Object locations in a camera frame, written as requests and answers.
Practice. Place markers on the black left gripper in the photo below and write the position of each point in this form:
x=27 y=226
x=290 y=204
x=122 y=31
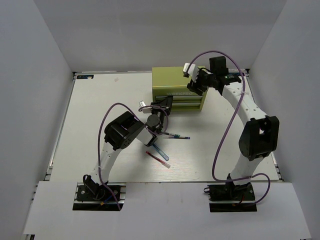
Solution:
x=165 y=103

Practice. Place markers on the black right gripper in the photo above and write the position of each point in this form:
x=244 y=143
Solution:
x=194 y=85

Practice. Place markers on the green top drawer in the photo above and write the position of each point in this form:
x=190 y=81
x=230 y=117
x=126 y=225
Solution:
x=187 y=98

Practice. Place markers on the purple capped pen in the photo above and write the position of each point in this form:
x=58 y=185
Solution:
x=181 y=137

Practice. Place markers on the red pen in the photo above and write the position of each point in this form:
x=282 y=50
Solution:
x=159 y=160

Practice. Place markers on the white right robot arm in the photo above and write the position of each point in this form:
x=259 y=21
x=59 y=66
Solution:
x=260 y=131

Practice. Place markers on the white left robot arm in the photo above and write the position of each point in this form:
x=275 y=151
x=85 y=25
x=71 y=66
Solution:
x=119 y=134

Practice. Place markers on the green metal drawer chest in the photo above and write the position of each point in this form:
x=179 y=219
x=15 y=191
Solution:
x=169 y=81

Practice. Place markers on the green capped pen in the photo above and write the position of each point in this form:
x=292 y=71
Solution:
x=172 y=135

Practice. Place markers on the light blue pen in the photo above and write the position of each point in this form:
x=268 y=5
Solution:
x=160 y=152

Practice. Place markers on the left corner label sticker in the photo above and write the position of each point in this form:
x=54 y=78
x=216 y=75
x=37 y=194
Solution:
x=85 y=77

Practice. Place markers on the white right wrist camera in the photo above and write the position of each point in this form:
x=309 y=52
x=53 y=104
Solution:
x=190 y=70

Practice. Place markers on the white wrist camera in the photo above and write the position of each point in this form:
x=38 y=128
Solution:
x=190 y=70
x=146 y=109

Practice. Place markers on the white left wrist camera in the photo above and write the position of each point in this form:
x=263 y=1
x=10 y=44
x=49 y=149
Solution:
x=146 y=109

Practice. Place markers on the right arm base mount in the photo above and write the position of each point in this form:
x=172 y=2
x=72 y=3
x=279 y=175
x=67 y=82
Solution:
x=228 y=198

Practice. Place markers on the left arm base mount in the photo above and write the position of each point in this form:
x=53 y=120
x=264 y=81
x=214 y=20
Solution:
x=103 y=202

